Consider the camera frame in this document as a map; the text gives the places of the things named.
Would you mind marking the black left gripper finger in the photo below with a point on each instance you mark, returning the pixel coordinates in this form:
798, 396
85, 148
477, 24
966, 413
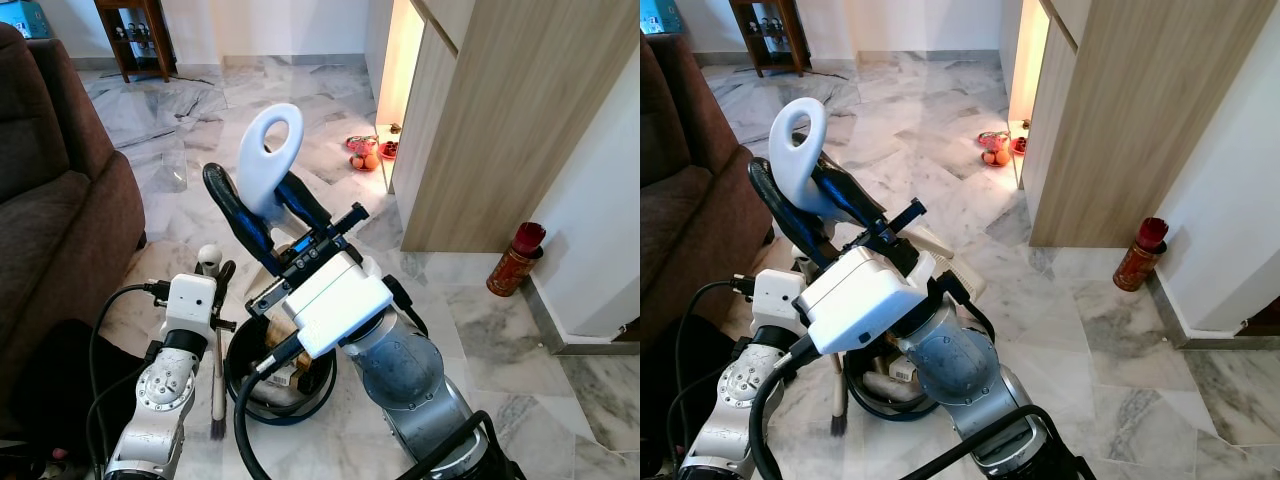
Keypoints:
225, 282

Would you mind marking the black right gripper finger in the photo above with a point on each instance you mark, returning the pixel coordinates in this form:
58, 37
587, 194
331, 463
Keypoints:
848, 195
235, 215
780, 210
305, 208

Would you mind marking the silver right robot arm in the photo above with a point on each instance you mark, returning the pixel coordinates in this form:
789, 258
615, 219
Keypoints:
950, 370
405, 370

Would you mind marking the red plate of oranges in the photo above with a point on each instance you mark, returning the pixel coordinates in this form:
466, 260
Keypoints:
995, 150
362, 155

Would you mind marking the white paper roll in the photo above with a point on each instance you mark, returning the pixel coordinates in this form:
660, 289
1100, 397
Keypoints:
275, 395
890, 385

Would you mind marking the dark grey fabric sofa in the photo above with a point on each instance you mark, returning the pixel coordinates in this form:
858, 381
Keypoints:
50, 220
680, 200

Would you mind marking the black round bucket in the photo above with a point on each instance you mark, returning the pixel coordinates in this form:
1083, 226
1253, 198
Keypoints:
860, 400
318, 395

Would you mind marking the dark wooden shelf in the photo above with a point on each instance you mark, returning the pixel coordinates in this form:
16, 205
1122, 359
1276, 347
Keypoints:
150, 40
785, 35

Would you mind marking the black backpack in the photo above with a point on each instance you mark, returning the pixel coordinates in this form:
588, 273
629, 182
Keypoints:
60, 390
655, 400

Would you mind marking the red cylindrical tin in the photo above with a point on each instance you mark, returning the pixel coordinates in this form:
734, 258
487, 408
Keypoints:
1140, 260
512, 265

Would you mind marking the light wooden cabinet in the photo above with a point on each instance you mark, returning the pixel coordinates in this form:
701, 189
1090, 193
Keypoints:
500, 120
1130, 120

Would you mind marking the teal box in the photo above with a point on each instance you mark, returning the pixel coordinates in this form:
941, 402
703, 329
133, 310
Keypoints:
22, 18
660, 15

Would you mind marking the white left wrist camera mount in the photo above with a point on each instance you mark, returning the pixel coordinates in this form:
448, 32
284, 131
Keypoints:
190, 300
775, 295

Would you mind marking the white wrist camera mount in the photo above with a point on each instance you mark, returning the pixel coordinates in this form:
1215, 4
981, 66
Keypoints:
340, 300
865, 300
775, 295
190, 300

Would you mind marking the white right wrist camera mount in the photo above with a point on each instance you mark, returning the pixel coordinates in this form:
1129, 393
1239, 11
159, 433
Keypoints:
865, 300
340, 300

